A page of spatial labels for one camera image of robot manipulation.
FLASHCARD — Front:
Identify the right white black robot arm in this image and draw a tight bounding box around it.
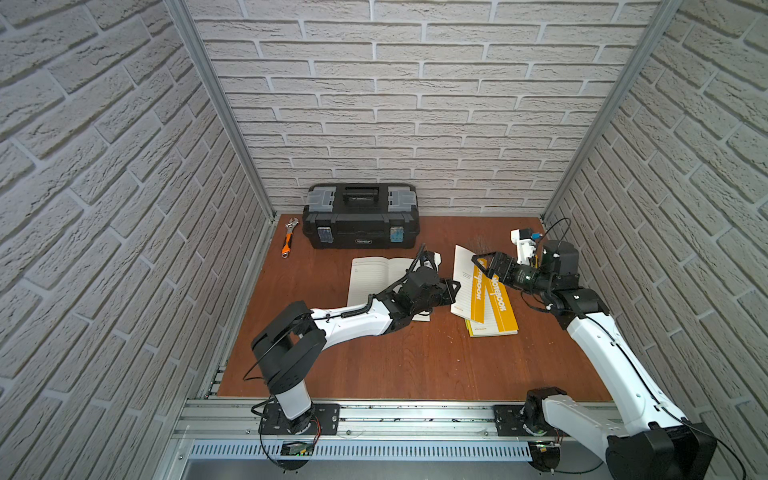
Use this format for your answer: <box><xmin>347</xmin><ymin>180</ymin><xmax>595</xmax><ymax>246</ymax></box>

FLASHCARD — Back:
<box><xmin>472</xmin><ymin>241</ymin><xmax>723</xmax><ymax>479</ymax></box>

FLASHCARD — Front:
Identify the orange handled adjustable wrench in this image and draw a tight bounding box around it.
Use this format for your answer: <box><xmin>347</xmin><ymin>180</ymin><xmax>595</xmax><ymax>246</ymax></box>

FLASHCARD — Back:
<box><xmin>281</xmin><ymin>217</ymin><xmax>299</xmax><ymax>259</ymax></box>

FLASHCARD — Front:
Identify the yellow white cover notebook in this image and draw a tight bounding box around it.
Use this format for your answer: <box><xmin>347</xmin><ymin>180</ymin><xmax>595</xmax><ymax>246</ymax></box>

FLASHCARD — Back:
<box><xmin>465</xmin><ymin>280</ymin><xmax>519</xmax><ymax>338</ymax></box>

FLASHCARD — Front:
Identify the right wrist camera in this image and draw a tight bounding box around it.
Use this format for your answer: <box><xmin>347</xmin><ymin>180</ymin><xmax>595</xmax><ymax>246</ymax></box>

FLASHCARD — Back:
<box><xmin>510</xmin><ymin>228</ymin><xmax>542</xmax><ymax>266</ymax></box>

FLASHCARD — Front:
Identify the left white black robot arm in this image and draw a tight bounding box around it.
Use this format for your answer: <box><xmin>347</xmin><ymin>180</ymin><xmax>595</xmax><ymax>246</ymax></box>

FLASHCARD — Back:
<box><xmin>251</xmin><ymin>266</ymin><xmax>461</xmax><ymax>434</ymax></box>

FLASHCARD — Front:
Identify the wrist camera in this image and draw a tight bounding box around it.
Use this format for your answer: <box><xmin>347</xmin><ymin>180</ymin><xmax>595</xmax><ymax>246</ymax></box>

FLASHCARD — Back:
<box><xmin>411</xmin><ymin>243</ymin><xmax>442</xmax><ymax>273</ymax></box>
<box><xmin>510</xmin><ymin>228</ymin><xmax>542</xmax><ymax>266</ymax></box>

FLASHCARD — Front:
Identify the black plastic toolbox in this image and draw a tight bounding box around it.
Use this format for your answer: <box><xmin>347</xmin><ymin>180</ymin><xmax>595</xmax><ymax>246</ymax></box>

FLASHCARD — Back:
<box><xmin>301</xmin><ymin>183</ymin><xmax>420</xmax><ymax>249</ymax></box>

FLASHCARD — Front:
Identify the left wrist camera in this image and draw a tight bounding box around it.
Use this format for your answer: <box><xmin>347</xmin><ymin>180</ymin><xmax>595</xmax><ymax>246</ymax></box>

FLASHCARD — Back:
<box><xmin>411</xmin><ymin>243</ymin><xmax>442</xmax><ymax>273</ymax></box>

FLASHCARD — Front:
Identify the large white lined notebook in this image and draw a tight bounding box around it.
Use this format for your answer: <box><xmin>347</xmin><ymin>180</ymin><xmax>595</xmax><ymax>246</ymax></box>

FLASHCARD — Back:
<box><xmin>347</xmin><ymin>257</ymin><xmax>412</xmax><ymax>309</ymax></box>

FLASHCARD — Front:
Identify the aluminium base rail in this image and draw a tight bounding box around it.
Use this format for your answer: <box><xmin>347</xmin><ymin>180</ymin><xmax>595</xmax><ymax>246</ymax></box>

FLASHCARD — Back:
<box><xmin>154</xmin><ymin>398</ymin><xmax>572</xmax><ymax>479</ymax></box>

